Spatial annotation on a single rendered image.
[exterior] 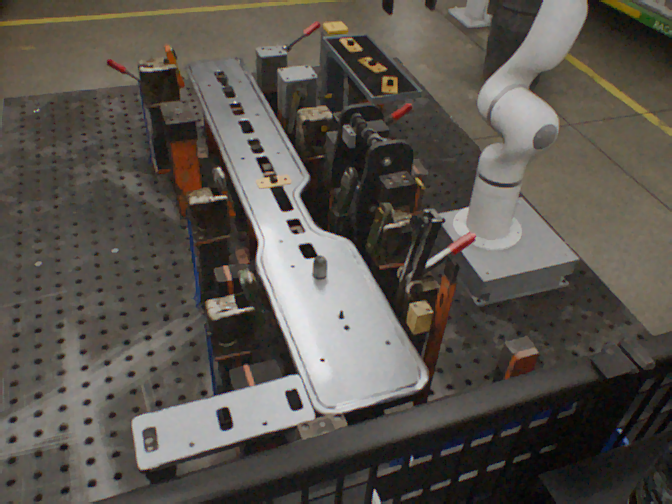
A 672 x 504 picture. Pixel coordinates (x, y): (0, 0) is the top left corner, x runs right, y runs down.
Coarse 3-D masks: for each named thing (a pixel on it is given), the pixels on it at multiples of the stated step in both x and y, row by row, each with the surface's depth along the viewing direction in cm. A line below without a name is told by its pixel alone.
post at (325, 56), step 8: (320, 32) 189; (320, 40) 191; (320, 48) 192; (320, 56) 194; (328, 56) 188; (320, 64) 195; (328, 64) 190; (336, 64) 191; (328, 72) 192; (336, 72) 193; (344, 72) 194; (328, 80) 194; (336, 80) 195; (344, 80) 196; (320, 88) 202; (328, 88) 196; (336, 88) 197; (336, 96) 199; (320, 104) 205; (328, 104) 200; (336, 104) 201
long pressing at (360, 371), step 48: (240, 96) 185; (240, 144) 166; (288, 144) 166; (240, 192) 151; (288, 192) 151; (288, 240) 138; (336, 240) 139; (288, 288) 127; (336, 288) 128; (288, 336) 118; (336, 336) 119; (384, 336) 119; (336, 384) 110; (384, 384) 111
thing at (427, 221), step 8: (416, 216) 111; (424, 216) 113; (432, 216) 113; (440, 216) 113; (416, 224) 111; (424, 224) 112; (432, 224) 111; (440, 224) 112; (416, 232) 116; (424, 232) 116; (432, 232) 113; (416, 240) 117; (424, 240) 114; (432, 240) 114; (416, 248) 119; (424, 248) 115; (408, 256) 120; (416, 256) 119; (424, 256) 116; (408, 264) 121; (416, 264) 117; (424, 264) 118; (408, 272) 122; (416, 272) 119; (400, 280) 124
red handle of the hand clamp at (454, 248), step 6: (468, 234) 120; (474, 234) 120; (462, 240) 120; (468, 240) 119; (474, 240) 120; (450, 246) 120; (456, 246) 120; (462, 246) 120; (444, 252) 121; (450, 252) 120; (456, 252) 120; (432, 258) 121; (438, 258) 121; (444, 258) 121; (426, 264) 121; (432, 264) 121; (438, 264) 121; (426, 270) 121; (408, 276) 122
